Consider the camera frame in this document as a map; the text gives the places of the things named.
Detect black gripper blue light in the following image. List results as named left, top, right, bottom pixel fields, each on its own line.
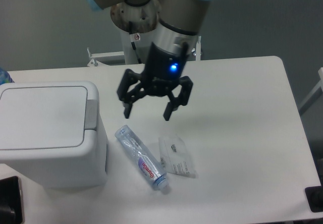
left=117, top=42, right=193, bottom=121

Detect white plastic trash can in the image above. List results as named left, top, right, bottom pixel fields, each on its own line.
left=1, top=81, right=109, bottom=188

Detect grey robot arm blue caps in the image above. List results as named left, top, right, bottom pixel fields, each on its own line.
left=87, top=0, right=212, bottom=120

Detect clear plastic bag with label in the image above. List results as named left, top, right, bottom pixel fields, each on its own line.
left=158, top=134, right=197, bottom=179

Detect clear plastic water bottle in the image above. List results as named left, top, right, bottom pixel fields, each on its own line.
left=115, top=125, right=170, bottom=195

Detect blue green patterned object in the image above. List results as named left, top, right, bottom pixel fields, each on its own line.
left=0, top=68, right=14, bottom=85

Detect black clamp at right edge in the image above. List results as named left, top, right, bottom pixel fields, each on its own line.
left=305, top=186, right=322, bottom=213

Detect black clamp at edge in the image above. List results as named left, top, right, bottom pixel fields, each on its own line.
left=305, top=186, right=322, bottom=213
left=1, top=176, right=24, bottom=223

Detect black clamp at left edge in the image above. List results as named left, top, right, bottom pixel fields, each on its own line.
left=1, top=176, right=24, bottom=223

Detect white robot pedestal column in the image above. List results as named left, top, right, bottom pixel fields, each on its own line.
left=120, top=30, right=153, bottom=65

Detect black cable on pedestal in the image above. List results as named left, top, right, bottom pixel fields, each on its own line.
left=128, top=21, right=142, bottom=65

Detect white metal base frame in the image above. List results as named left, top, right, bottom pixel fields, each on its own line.
left=87, top=35, right=204, bottom=67

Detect white frame at right edge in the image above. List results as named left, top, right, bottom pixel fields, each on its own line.
left=298, top=67, right=322, bottom=116

